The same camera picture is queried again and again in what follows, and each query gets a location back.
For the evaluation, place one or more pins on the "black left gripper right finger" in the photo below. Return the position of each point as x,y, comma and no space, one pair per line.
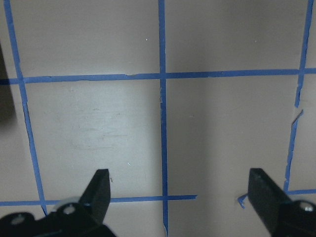
282,216

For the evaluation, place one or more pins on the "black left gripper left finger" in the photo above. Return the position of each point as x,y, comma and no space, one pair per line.
71,217

